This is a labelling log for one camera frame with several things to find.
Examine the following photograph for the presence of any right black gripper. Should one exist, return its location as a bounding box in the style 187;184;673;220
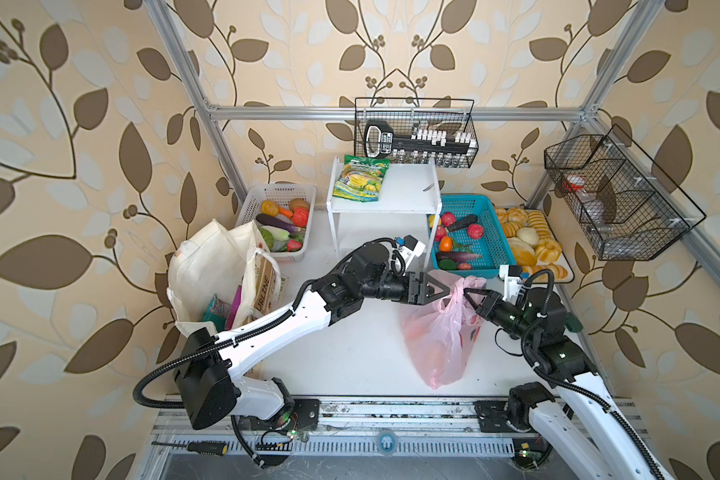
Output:
462;285;539;346

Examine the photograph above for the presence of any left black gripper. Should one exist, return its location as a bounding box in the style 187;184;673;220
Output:
358;269;451;306

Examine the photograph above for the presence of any pink plastic grocery bag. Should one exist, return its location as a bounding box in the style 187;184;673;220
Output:
401;274;487;389

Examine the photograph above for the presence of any purple grape candy bag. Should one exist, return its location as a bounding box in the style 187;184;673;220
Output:
227;285;242;324

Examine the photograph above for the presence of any teal red snack bag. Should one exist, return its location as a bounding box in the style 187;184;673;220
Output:
202;296;230;331

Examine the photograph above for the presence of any cream canvas tote bag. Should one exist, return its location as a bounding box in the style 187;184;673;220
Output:
166;220;287;338

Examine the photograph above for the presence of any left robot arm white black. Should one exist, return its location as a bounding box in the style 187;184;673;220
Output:
132;236;450;430

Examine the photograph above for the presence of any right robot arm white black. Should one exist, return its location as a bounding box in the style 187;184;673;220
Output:
464;266;672;479

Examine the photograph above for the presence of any green round fruit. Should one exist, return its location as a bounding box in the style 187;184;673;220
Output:
438;259;458;271

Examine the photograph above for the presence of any purple eggplant in teal basket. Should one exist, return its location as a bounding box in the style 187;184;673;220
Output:
435;251;482;263

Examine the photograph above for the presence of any teal plastic fruit basket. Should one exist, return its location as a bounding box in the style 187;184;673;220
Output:
431;194;516;278

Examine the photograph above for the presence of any small orange persimmon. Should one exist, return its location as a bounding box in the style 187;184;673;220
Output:
439;236;454;252

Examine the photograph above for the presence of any red apple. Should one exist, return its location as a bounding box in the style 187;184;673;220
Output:
467;223;485;240
441;212;457;227

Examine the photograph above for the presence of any white bread tray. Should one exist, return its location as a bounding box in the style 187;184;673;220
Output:
496;207;574;283

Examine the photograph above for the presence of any white two-tier shelf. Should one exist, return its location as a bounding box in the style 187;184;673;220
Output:
326;156;442;271

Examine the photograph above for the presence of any green tape dispenser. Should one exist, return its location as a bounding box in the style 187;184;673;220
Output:
565;312;583;334

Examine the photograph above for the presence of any yellow green snack bag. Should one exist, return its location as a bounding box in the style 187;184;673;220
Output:
332;155;391;203

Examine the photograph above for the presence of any red tomato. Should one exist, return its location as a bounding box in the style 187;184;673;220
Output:
291;207;310;228

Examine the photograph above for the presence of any plastic bottle red cap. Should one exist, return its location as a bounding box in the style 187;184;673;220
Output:
564;175;605;233

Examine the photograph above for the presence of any green cabbage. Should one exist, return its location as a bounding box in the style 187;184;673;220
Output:
259;227;275;252

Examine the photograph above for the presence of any brown potato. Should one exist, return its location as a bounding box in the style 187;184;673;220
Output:
260;200;280;217

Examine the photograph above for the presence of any yellow black screwdriver left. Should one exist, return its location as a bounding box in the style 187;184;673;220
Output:
151;440;229;456

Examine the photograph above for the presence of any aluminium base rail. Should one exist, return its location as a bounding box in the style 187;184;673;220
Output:
146;396;550;469

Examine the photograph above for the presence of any black wire basket back wall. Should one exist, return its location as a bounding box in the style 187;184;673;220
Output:
354;96;479;169

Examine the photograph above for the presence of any black wire basket wall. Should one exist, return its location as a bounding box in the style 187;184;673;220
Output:
544;124;707;261
354;96;479;169

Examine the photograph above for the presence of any black wire basket right wall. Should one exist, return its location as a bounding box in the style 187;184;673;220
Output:
544;124;707;261

